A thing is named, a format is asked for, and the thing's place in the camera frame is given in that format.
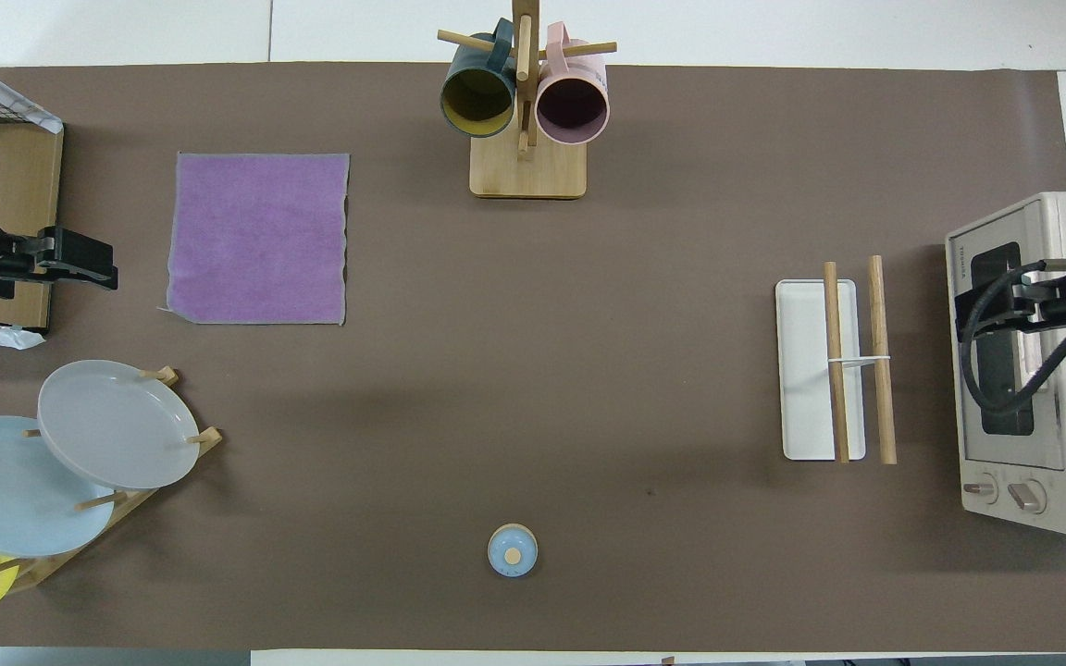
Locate purple and grey towel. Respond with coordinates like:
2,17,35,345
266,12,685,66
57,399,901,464
158,152,351,327

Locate white towel rack wooden bars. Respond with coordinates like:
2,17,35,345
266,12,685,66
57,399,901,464
775,255,898,465

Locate wooden plate rack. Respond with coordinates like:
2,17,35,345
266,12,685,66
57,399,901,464
0,367,224,593

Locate grey plate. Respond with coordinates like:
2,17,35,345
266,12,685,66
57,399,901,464
38,359,201,491

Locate light blue plate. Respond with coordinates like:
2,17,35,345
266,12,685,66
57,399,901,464
0,416,116,558

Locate dark teal mug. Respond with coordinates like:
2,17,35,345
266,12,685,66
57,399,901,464
440,18,517,140

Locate brown table mat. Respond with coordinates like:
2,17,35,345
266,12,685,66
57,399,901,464
0,63,1066,653

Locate wooden mug tree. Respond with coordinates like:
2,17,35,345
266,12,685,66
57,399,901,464
438,0,617,200

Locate pink mug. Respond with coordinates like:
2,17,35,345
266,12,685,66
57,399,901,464
535,23,610,146

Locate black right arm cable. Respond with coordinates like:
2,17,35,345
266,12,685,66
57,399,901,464
959,262,1066,417

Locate wooden shelf with wire basket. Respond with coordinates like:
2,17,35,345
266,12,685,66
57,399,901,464
0,48,65,334

